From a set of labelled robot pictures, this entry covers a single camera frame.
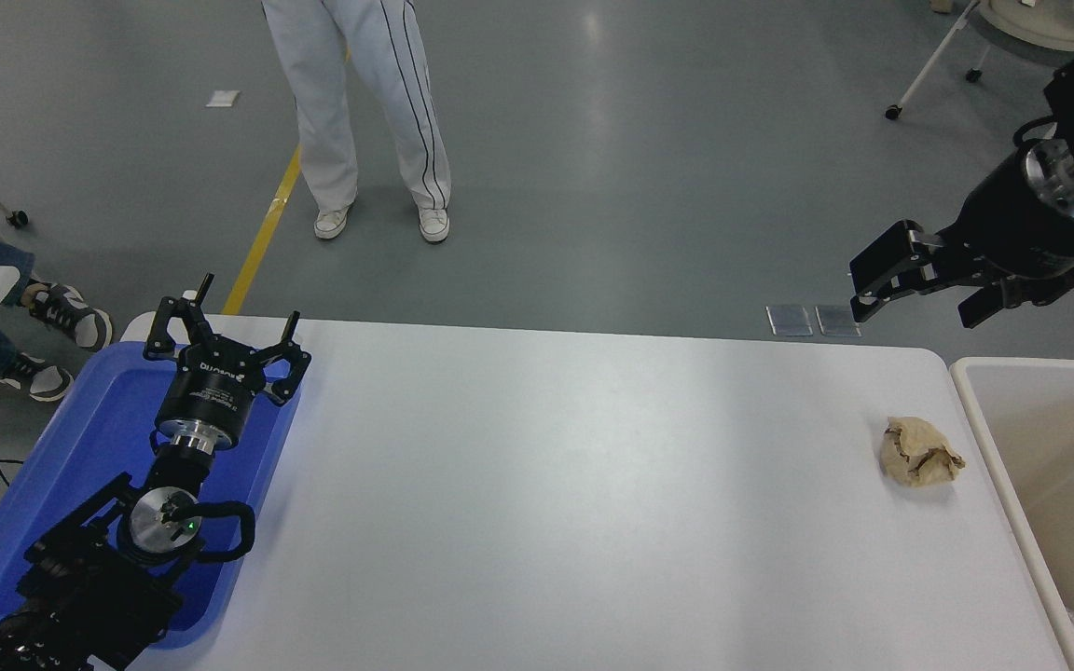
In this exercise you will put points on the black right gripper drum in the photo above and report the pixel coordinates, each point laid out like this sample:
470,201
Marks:
1012,238

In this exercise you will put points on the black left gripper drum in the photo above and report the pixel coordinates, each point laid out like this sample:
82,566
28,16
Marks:
211,391

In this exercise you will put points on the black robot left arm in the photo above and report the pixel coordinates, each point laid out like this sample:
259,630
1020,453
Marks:
89,587

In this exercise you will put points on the metal floor plate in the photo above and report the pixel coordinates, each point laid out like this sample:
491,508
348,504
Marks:
790,320
838,321

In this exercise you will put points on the seated person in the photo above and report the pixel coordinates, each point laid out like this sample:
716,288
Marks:
71,317

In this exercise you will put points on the yellow floor tape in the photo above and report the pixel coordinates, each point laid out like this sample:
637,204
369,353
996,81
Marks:
262,233

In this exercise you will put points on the blue plastic tray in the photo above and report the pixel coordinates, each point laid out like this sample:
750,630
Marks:
80,438

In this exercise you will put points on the crumpled tan paper ball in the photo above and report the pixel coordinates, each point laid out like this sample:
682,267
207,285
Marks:
919,454

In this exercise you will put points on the white wheeled chair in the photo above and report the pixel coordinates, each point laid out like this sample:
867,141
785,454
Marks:
1022,19

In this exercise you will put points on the white paper scrap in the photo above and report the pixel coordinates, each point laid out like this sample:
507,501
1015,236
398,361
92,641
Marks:
222,100

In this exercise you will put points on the standing person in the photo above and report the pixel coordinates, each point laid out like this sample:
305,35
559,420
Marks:
351,102

